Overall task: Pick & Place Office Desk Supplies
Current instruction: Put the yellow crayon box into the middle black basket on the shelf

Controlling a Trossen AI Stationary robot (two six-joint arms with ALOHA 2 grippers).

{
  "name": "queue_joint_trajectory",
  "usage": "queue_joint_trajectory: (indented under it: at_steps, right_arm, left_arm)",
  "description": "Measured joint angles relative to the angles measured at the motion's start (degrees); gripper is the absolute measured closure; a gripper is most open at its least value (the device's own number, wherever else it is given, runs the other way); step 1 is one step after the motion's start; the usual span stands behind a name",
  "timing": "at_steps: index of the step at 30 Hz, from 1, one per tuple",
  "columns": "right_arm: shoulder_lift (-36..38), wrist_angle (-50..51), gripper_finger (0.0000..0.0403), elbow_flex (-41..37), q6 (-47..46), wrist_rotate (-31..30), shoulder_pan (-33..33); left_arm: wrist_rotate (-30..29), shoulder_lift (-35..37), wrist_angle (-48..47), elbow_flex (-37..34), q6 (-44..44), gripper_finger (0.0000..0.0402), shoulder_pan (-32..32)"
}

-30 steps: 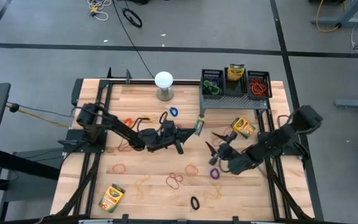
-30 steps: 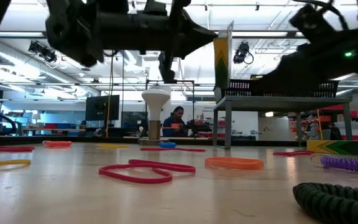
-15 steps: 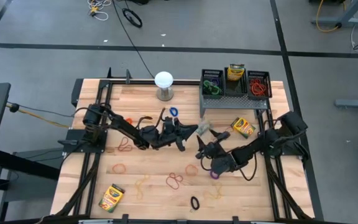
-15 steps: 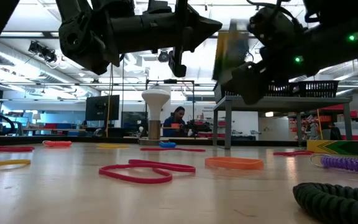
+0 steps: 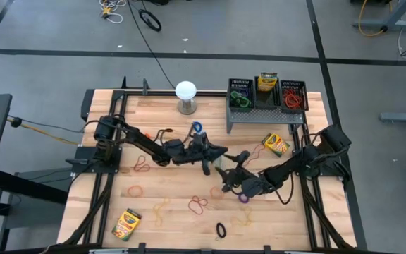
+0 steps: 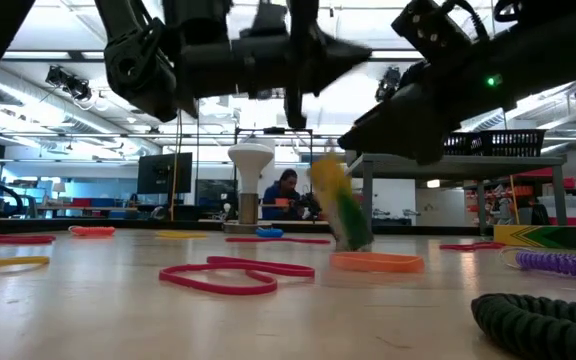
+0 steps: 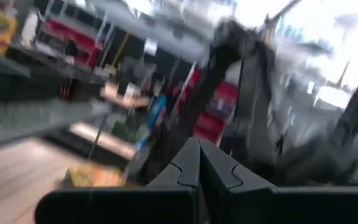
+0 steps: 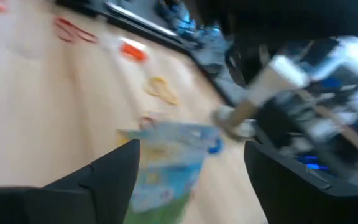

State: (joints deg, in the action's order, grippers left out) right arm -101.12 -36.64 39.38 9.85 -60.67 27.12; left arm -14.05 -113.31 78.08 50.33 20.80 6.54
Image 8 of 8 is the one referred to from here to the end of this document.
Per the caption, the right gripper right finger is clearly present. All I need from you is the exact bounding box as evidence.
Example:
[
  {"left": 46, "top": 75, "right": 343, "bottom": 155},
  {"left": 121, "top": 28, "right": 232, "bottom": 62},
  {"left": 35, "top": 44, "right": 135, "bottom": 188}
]
[{"left": 244, "top": 141, "right": 358, "bottom": 224}]

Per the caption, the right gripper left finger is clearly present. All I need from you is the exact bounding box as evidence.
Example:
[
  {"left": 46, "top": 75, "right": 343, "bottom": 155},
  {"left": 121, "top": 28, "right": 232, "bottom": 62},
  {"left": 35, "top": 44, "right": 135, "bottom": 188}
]
[{"left": 0, "top": 139, "right": 141, "bottom": 224}]

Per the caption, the crayon box with blue panel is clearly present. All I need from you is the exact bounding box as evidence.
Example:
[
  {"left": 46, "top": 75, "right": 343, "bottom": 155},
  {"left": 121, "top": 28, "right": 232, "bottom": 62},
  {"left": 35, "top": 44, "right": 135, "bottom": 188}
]
[{"left": 116, "top": 119, "right": 222, "bottom": 224}]

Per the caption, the yellow rubber band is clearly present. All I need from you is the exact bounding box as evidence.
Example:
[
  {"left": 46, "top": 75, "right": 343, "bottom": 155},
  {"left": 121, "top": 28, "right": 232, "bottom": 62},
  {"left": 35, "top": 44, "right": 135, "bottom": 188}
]
[{"left": 144, "top": 76, "right": 181, "bottom": 106}]

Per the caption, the white bulb lamp metal base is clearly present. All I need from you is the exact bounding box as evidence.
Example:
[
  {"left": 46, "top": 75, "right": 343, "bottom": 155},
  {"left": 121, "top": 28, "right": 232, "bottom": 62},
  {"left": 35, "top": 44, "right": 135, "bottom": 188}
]
[{"left": 209, "top": 54, "right": 310, "bottom": 142}]

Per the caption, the red rubber band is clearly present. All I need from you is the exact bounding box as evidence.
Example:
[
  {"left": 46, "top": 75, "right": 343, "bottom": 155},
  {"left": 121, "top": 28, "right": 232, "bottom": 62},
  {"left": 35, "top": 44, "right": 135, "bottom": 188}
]
[{"left": 53, "top": 17, "right": 99, "bottom": 44}]

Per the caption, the orange spiral coil bracelet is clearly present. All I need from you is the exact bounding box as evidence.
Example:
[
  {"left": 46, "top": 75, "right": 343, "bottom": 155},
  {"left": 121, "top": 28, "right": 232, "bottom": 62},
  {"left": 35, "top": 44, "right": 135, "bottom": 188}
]
[{"left": 119, "top": 42, "right": 149, "bottom": 63}]

